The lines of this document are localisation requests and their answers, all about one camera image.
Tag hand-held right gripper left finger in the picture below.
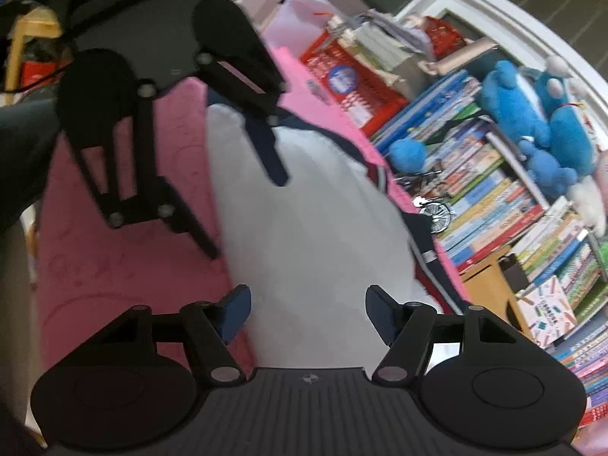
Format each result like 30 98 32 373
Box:
102 284 252 385

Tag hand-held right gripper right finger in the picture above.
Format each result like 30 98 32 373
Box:
365 285 518 385

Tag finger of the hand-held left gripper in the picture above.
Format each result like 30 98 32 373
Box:
71 83 222 260
197 52 291 187

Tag white and navy jacket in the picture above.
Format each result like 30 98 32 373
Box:
204 102 471 376

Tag wooden chair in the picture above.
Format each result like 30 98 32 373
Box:
5 7 62 105

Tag miniature bicycle model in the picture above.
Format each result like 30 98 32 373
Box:
394 171 454 234

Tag red basket with round sticker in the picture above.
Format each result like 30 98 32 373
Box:
300 38 409 129

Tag wooden drawer organiser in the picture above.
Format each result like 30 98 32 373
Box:
458 247 537 343

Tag blue plush ball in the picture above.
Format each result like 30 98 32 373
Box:
388 139 427 172

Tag black power adapter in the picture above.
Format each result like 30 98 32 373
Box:
501 255 528 290

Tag white plastic bag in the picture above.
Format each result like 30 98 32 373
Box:
259 0 333 60

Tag row of colourful picture books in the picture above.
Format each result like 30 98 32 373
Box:
370 69 547 267

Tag stack of workbooks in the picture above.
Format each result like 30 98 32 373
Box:
328 9 433 77

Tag white box with pencil print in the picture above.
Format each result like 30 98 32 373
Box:
515 275 578 348

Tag row of white green books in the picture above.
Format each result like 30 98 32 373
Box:
513 197 608 314

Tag small red plastic basket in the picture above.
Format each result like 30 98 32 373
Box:
423 16 469 55

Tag row of pink blue books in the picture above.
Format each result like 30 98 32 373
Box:
546 309 608 428

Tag tan paper roll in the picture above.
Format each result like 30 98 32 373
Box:
420 38 499 77

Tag white plush toy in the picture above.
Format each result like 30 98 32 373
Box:
567 176 608 236

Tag blue whale plush toy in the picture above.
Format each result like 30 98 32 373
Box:
482 59 552 148

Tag blue cat plush toy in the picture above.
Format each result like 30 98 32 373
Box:
518 54 602 200

